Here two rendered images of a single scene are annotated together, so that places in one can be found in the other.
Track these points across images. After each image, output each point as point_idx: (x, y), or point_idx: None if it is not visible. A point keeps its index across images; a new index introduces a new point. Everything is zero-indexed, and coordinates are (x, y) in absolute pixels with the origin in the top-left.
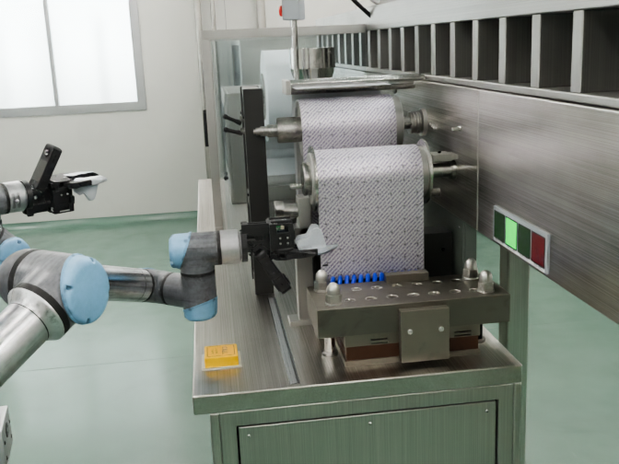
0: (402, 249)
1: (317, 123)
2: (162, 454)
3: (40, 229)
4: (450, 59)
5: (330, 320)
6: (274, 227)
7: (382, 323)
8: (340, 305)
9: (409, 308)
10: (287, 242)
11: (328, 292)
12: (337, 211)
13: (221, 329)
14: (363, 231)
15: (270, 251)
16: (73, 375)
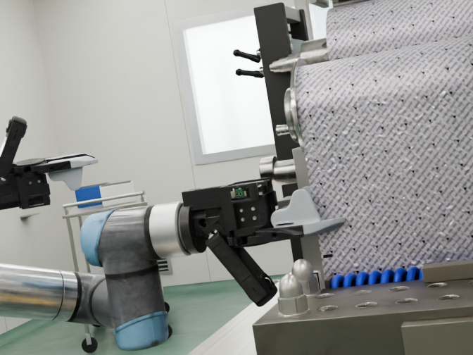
0: (466, 221)
1: (350, 36)
2: None
3: (275, 284)
4: None
5: (276, 344)
6: (226, 191)
7: (376, 351)
8: (300, 315)
9: (422, 321)
10: (253, 216)
11: (279, 292)
12: (338, 159)
13: None
14: (388, 192)
15: (229, 234)
16: None
